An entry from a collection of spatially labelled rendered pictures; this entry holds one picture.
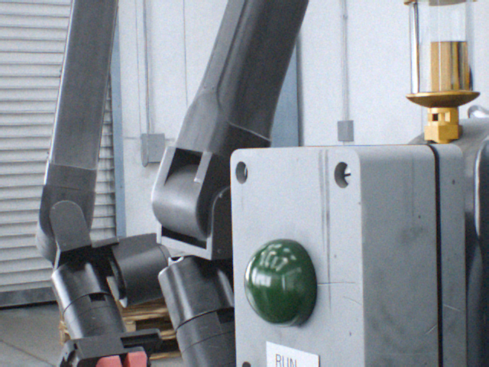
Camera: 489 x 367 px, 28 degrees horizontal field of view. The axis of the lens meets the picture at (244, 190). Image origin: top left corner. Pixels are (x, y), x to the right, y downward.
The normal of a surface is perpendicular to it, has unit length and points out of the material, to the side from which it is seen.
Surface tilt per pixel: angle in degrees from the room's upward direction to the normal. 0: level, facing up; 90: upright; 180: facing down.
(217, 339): 65
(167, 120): 90
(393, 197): 90
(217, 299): 60
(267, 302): 105
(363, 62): 90
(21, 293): 90
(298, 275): 72
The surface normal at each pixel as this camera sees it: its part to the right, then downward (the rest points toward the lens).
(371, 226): 0.54, 0.03
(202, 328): -0.28, -0.29
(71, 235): 0.24, -0.40
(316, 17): -0.84, 0.05
